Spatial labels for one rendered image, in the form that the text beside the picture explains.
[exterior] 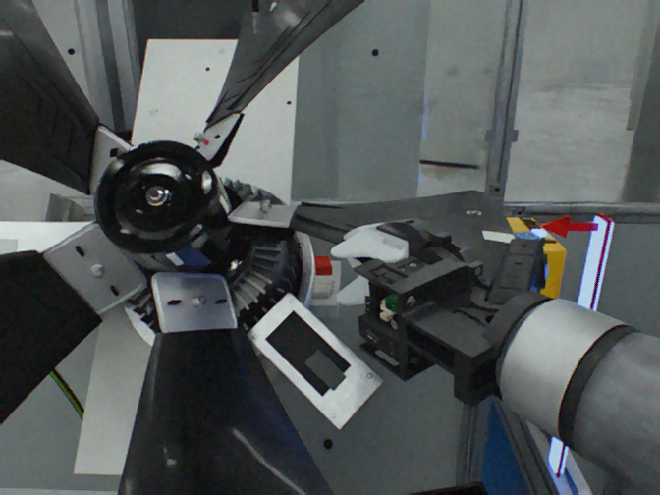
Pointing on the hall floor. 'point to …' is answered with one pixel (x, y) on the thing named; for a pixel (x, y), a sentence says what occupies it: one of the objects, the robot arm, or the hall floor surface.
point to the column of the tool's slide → (87, 24)
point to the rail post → (477, 441)
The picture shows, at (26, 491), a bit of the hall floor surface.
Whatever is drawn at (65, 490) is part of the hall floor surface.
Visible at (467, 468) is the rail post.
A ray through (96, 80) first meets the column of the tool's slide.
